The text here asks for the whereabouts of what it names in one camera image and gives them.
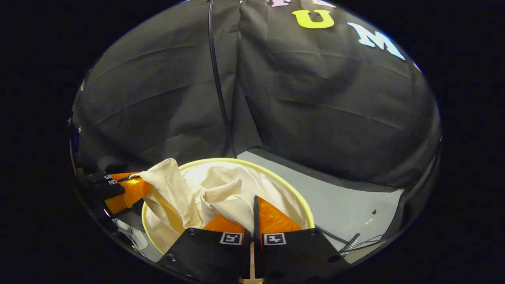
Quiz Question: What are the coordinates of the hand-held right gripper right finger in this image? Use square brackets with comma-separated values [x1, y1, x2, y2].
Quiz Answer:
[253, 195, 351, 284]

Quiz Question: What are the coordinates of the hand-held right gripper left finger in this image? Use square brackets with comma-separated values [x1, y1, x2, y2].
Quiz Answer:
[157, 214, 252, 284]

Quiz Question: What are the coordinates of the round cream laundry hamper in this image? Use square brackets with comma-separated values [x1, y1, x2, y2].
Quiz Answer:
[141, 158, 315, 256]

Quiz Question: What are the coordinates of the cream collared shirt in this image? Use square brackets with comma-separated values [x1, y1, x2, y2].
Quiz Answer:
[138, 158, 261, 237]

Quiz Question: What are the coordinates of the black clothes rack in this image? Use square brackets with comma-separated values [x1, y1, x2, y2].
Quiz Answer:
[208, 0, 238, 159]

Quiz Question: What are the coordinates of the black backdrop cloth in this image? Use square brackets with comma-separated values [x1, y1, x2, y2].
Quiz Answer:
[71, 0, 441, 190]

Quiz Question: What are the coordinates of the black floor cable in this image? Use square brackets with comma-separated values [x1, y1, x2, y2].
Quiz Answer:
[315, 224, 388, 254]

